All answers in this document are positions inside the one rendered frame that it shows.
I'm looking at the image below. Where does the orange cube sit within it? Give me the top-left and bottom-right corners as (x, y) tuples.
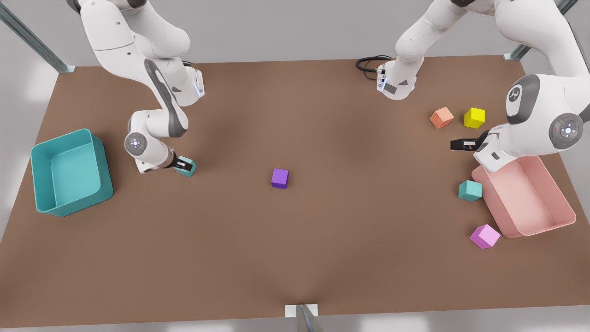
(430, 107), (454, 129)

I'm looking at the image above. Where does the teal cube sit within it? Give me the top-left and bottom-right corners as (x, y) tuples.
(174, 156), (197, 178)
(458, 180), (483, 202)

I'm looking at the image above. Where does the purple cube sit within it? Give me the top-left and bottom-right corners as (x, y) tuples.
(271, 168), (289, 190)

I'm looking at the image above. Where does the yellow cube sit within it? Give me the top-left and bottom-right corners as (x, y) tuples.
(464, 107), (486, 129)

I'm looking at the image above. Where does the pink bin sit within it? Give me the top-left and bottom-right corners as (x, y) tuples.
(471, 155), (577, 239)

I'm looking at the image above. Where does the teal bin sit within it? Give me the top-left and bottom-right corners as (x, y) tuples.
(30, 128), (114, 217)

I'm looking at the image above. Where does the pink cube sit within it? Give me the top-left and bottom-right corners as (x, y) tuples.
(469, 224), (501, 249)

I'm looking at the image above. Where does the silver frame post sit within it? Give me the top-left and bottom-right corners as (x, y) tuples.
(285, 304), (324, 332)
(503, 0), (579, 61)
(0, 2), (76, 74)

